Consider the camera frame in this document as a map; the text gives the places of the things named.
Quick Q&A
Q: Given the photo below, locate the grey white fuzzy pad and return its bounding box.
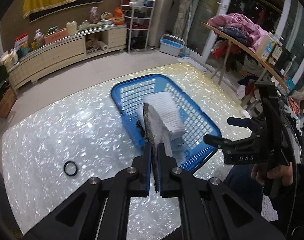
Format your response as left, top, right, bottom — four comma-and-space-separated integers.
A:
143, 103, 173, 192

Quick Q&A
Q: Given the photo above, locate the black hair tie ring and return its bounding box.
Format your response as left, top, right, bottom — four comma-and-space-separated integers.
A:
63, 161, 79, 177

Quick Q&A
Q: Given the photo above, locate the white waffle towel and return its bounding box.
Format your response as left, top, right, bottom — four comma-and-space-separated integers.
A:
143, 92, 186, 140

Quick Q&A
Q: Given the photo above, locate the light blue cloth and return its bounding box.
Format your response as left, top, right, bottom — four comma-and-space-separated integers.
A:
170, 137, 189, 159

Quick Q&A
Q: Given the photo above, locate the black dragon plush toy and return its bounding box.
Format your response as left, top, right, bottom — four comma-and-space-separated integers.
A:
136, 120, 145, 138

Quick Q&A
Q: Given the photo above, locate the right hand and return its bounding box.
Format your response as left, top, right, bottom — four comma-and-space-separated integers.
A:
251, 163, 293, 186

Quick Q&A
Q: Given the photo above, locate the blue plastic basket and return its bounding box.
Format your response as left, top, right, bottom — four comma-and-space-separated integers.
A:
111, 74, 221, 172

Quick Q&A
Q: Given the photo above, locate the wooden side table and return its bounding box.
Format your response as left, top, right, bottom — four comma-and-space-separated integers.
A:
201, 22, 289, 106

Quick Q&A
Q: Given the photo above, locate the pink clothes pile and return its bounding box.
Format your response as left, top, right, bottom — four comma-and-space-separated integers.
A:
207, 13, 268, 52

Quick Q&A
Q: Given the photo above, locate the white blue storage box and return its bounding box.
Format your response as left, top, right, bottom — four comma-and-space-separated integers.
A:
160, 34, 185, 57

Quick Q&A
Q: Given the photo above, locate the silver air conditioner tower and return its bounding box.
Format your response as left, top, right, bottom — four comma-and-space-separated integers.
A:
148, 0, 179, 47

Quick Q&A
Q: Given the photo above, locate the white paper roll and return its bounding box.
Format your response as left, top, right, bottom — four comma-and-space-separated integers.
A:
97, 41, 109, 51

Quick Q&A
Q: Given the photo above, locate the wicker basket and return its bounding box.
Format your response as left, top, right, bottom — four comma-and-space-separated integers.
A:
0, 87, 17, 119

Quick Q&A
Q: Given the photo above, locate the cream tv cabinet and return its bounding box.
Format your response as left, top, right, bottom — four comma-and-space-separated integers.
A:
7, 24, 127, 90

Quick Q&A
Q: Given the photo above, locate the white metal shelf rack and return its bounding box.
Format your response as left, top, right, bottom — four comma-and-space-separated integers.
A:
120, 0, 155, 53

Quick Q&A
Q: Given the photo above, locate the orange bag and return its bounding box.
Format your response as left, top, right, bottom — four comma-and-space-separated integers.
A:
113, 7, 125, 25

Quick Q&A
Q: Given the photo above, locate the pink box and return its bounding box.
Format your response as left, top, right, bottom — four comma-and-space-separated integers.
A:
44, 28, 68, 44

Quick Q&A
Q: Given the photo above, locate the cream plastic jug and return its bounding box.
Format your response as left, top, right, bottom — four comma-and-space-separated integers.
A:
66, 21, 78, 36

